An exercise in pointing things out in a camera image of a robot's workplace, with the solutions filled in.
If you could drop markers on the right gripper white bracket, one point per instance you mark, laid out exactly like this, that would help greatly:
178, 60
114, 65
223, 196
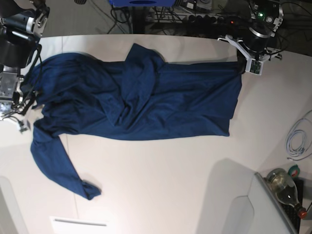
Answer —
14, 108

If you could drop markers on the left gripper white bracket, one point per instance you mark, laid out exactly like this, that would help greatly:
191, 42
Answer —
253, 47

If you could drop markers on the dark blue t-shirt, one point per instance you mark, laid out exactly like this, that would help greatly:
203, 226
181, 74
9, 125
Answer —
141, 98

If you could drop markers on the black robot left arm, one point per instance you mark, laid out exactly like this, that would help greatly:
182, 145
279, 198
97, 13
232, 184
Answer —
267, 14

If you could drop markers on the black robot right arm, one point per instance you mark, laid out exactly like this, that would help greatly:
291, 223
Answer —
20, 32

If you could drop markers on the black power strip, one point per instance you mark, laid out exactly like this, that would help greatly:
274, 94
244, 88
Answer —
211, 19

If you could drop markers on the green tape roll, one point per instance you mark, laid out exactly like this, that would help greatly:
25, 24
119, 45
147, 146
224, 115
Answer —
294, 171

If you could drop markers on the clear glass bottle red cap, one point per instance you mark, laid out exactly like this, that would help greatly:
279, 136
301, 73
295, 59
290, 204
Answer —
285, 190

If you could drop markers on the blue plastic crate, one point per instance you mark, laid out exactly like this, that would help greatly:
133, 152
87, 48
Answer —
142, 3

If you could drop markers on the black table leg post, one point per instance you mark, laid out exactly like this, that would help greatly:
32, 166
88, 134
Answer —
139, 19

